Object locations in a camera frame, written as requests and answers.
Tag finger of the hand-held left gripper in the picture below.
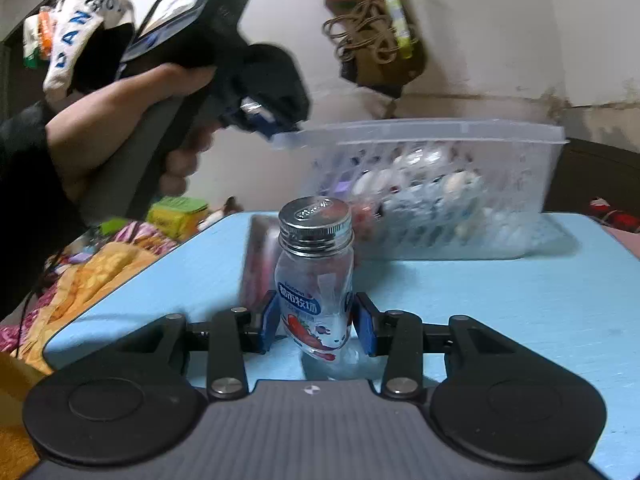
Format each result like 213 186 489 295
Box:
220 97 301 142

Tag white jacket with blue letters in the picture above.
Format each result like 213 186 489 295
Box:
42 0 124 104

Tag clear bottle with silver cap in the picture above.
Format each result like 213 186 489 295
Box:
273 197 357 367

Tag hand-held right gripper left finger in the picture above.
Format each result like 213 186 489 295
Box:
120 292 279 402

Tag orange and white hanging bag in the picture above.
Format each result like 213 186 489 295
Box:
22 6 62 69

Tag clear plastic basket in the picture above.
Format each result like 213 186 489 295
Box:
270 118 569 262

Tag yellow-green patterned long bag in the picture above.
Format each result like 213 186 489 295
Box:
374 0 414 59

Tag pink flat packet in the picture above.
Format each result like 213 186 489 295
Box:
239 214 282 312

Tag black hanging garment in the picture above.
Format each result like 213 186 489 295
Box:
74 22 137 94

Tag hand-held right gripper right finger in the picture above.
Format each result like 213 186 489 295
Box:
355 291 516 402

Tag red and black plaid blanket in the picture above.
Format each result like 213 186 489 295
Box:
586 197 640 234

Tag dark wooden headboard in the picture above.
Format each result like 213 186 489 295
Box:
541 137 640 232

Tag brown paper bag rope handles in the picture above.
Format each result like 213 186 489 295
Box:
322 0 427 99

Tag person's left hand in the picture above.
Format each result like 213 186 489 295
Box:
45 62 216 204

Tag yellow-green plastic basket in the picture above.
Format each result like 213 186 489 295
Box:
146 196 209 237

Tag pink pillow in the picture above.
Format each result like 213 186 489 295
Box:
599 224 640 262

